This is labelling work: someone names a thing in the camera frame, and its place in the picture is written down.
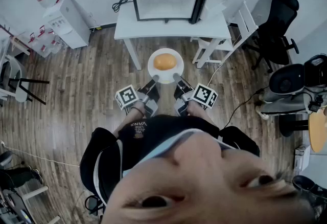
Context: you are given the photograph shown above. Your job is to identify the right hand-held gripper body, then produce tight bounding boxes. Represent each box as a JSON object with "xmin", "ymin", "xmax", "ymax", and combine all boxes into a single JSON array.
[{"xmin": 173, "ymin": 83, "xmax": 219, "ymax": 118}]

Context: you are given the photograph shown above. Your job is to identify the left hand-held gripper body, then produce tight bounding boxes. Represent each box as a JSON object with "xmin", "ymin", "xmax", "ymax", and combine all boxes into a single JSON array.
[{"xmin": 115, "ymin": 82, "xmax": 161, "ymax": 119}]

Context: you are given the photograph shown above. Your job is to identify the white round plate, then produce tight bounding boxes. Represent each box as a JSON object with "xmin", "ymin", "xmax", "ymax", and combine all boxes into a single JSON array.
[{"xmin": 147, "ymin": 48, "xmax": 184, "ymax": 85}]

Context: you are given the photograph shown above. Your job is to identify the orange bread bun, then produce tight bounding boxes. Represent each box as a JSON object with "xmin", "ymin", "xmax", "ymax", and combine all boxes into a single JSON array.
[{"xmin": 153, "ymin": 53, "xmax": 177, "ymax": 71}]

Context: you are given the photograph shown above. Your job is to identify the person's left forearm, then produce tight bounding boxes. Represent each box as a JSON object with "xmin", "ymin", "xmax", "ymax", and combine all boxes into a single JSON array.
[{"xmin": 113, "ymin": 101, "xmax": 146, "ymax": 139}]

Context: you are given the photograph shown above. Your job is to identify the person's right forearm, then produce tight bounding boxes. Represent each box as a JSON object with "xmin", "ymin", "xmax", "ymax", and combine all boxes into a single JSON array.
[{"xmin": 188, "ymin": 101, "xmax": 218, "ymax": 129}]

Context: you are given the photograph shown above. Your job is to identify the white table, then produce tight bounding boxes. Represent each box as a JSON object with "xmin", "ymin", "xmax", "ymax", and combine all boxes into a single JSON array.
[{"xmin": 114, "ymin": 0, "xmax": 232, "ymax": 71}]

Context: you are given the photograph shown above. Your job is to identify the person's black shirt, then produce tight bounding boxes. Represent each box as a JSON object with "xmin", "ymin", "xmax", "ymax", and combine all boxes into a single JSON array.
[{"xmin": 79, "ymin": 115, "xmax": 261, "ymax": 206}]

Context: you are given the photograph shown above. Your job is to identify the light blue face mask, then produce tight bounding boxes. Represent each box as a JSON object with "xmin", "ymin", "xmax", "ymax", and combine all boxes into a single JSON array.
[{"xmin": 122, "ymin": 128, "xmax": 237, "ymax": 180}]

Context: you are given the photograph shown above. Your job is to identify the grey cloth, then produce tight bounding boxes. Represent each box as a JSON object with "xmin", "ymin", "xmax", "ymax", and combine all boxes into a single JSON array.
[{"xmin": 260, "ymin": 89, "xmax": 307, "ymax": 116}]

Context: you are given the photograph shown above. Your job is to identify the white chair black cushion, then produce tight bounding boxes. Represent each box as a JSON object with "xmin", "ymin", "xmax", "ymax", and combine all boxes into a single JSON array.
[{"xmin": 260, "ymin": 63, "xmax": 311, "ymax": 138}]

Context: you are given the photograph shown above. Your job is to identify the white wooden chair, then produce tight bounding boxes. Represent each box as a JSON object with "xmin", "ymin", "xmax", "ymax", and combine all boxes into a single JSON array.
[{"xmin": 191, "ymin": 0, "xmax": 259, "ymax": 69}]

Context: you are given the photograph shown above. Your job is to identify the white water dispenser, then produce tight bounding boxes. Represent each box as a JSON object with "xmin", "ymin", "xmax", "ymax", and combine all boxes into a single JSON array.
[{"xmin": 42, "ymin": 0, "xmax": 91, "ymax": 50}]

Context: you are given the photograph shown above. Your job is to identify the black office chair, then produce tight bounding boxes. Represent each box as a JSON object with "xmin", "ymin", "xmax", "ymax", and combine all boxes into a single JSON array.
[{"xmin": 241, "ymin": 0, "xmax": 300, "ymax": 73}]

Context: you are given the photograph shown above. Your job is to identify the person's face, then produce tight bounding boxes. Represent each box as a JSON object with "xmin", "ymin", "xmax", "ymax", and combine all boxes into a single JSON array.
[{"xmin": 101, "ymin": 132, "xmax": 317, "ymax": 224}]

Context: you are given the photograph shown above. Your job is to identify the pile of empty water bottles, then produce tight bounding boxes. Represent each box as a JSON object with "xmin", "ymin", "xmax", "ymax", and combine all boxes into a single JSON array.
[{"xmin": 15, "ymin": 25, "xmax": 64, "ymax": 59}]

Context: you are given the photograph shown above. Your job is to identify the grey chair black legs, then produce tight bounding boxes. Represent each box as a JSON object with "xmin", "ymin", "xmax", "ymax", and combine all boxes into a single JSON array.
[{"xmin": 0, "ymin": 55, "xmax": 51, "ymax": 105}]

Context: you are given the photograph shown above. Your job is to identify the black bag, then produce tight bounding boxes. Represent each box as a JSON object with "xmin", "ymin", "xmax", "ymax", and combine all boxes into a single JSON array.
[{"xmin": 303, "ymin": 54, "xmax": 327, "ymax": 88}]

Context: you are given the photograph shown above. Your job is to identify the white box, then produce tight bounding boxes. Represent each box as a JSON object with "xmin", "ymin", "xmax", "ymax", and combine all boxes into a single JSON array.
[{"xmin": 293, "ymin": 145, "xmax": 311, "ymax": 171}]

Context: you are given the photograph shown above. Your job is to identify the wooden bar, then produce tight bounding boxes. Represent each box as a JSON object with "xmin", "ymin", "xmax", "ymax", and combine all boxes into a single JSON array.
[{"xmin": 0, "ymin": 25, "xmax": 34, "ymax": 56}]

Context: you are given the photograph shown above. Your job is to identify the round wooden table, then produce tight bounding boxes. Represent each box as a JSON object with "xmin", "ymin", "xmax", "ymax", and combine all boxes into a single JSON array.
[{"xmin": 308, "ymin": 107, "xmax": 327, "ymax": 153}]

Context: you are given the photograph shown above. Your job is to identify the black desk wooden legs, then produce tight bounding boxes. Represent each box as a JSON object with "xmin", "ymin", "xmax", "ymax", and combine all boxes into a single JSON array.
[{"xmin": 0, "ymin": 184, "xmax": 62, "ymax": 224}]

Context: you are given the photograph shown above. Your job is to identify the black shoe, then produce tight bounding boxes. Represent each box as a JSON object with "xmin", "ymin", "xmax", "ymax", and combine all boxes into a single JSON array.
[{"xmin": 292, "ymin": 175, "xmax": 327, "ymax": 200}]

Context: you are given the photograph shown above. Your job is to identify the white cable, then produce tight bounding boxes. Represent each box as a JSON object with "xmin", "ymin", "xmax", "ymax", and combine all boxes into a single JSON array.
[
  {"xmin": 0, "ymin": 141, "xmax": 80, "ymax": 167},
  {"xmin": 206, "ymin": 62, "xmax": 225, "ymax": 86}
]

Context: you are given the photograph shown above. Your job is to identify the black floor cable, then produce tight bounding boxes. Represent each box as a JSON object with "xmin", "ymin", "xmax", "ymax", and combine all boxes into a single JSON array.
[{"xmin": 219, "ymin": 86, "xmax": 269, "ymax": 131}]

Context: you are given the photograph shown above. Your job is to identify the black power cable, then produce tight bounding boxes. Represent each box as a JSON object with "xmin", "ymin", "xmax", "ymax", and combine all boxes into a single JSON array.
[{"xmin": 111, "ymin": 0, "xmax": 133, "ymax": 13}]

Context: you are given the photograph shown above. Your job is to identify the black looped cable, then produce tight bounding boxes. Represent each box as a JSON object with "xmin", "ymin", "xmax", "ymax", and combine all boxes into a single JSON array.
[{"xmin": 85, "ymin": 194, "xmax": 105, "ymax": 216}]

